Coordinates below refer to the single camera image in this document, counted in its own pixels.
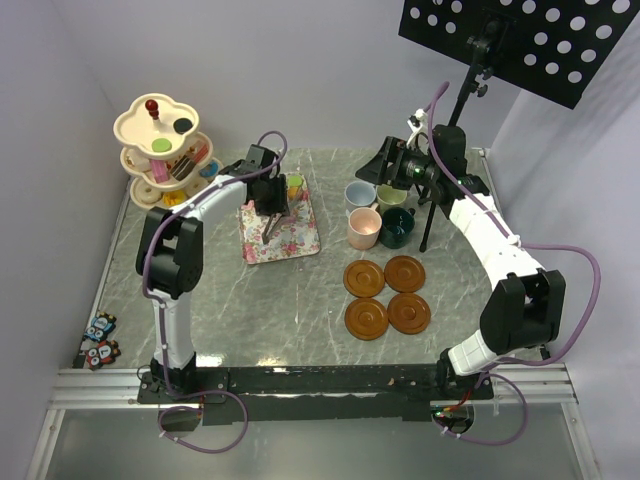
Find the aluminium frame rail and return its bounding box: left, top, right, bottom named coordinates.
left=24, top=368, right=151, bottom=480

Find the floral serving tray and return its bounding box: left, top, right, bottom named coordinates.
left=238, top=173, right=321, bottom=265

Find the light blue mug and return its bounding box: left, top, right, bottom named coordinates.
left=344, top=180, right=376, bottom=215

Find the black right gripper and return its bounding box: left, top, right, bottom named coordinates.
left=355, top=136, right=441, bottom=191

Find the yellow toy tart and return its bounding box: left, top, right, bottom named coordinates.
left=162, top=190, right=187, bottom=207

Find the pink sprinkled toy donut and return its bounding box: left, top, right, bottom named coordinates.
left=185, top=179, right=208, bottom=197

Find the black perforated calibration board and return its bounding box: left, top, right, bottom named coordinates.
left=399, top=0, right=639, bottom=109

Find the cream three-tier dessert stand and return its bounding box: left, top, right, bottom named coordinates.
left=113, top=93, right=223, bottom=210

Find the green toy macaron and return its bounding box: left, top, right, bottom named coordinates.
left=287, top=175, right=304, bottom=187
left=151, top=137, right=172, bottom=153

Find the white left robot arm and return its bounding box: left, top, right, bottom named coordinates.
left=136, top=143, right=287, bottom=402

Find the light green mug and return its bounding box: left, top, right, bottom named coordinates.
left=376, top=184, right=408, bottom=215

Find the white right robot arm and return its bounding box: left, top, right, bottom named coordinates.
left=356, top=125, right=566, bottom=399

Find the black toy cookie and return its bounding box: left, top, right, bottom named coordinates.
left=173, top=117, right=193, bottom=135

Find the pink mug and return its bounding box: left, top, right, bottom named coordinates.
left=347, top=203, right=382, bottom=250

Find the chocolate layer toy cake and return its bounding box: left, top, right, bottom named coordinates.
left=169, top=155, right=196, bottom=181

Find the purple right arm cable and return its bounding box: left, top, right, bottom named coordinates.
left=422, top=81, right=601, bottom=446

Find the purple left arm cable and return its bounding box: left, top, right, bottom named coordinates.
left=142, top=130, right=289, bottom=455

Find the blue frosted toy donut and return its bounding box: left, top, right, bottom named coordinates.
left=199, top=160, right=222, bottom=181

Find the pink toy cake slice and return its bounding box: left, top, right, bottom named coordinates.
left=189, top=141, right=209, bottom=163

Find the dark green mug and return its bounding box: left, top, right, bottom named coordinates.
left=379, top=207, right=416, bottom=249

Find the brown wooden coaster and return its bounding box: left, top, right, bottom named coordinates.
left=343, top=260, right=385, bottom=298
left=387, top=293, right=431, bottom=335
left=384, top=255, right=426, bottom=293
left=344, top=298, right=389, bottom=341

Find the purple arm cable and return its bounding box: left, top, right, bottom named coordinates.
left=142, top=130, right=289, bottom=455
left=422, top=81, right=601, bottom=446

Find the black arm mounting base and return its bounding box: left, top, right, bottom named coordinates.
left=137, top=363, right=494, bottom=426

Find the pink toy popsicle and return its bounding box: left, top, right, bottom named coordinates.
left=149, top=159, right=169, bottom=183

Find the white toy donut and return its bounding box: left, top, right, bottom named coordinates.
left=136, top=184, right=162, bottom=204

